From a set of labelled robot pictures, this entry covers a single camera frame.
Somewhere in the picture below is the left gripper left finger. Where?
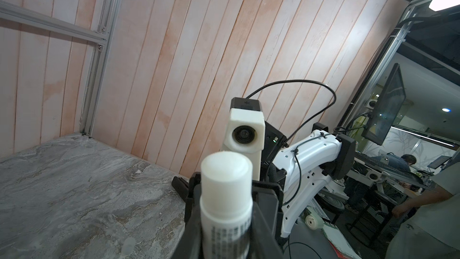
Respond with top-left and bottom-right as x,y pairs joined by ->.
171,172 -> 202,259

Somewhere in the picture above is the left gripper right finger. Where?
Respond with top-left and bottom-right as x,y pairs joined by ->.
250,181 -> 283,259

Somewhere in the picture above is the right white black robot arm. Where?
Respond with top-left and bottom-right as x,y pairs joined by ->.
260,122 -> 357,239

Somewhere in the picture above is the black monitor screen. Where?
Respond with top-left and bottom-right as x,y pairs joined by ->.
362,63 -> 406,146

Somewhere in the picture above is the person in grey shirt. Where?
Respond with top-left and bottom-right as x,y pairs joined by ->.
385,163 -> 460,259

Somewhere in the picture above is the aluminium frame rail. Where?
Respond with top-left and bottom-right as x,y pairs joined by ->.
1,0 -> 122,137

